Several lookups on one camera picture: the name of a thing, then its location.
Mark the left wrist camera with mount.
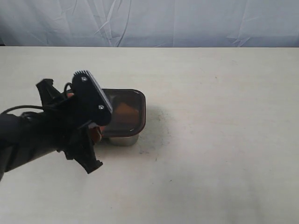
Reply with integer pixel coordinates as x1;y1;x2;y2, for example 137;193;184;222
72;70;113;126

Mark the stainless steel lunch box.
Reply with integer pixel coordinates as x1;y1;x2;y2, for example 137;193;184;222
96;135;139;147

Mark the yellow toy cheese wedge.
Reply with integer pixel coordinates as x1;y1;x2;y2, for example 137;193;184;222
114;102;139;116

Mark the dark transparent lunch box lid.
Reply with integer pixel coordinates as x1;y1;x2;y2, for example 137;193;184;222
100;89;146;138

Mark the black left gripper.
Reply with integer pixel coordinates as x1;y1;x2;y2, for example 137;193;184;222
36;79;103;174

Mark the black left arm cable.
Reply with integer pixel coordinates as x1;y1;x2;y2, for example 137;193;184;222
4;82;75;117

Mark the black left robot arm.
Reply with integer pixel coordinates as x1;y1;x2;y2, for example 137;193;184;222
0;75;112;174

